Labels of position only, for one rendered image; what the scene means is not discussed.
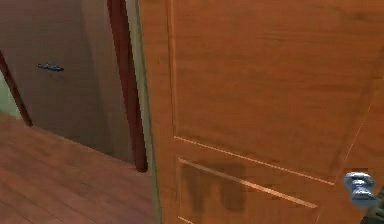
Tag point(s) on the orange wooden panel door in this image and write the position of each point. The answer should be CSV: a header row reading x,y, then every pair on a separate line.
x,y
253,83

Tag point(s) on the brown plain room door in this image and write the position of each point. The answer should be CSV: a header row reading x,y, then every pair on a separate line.
x,y
73,93

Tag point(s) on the silver round door knob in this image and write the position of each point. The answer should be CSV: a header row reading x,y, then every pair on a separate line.
x,y
360,189

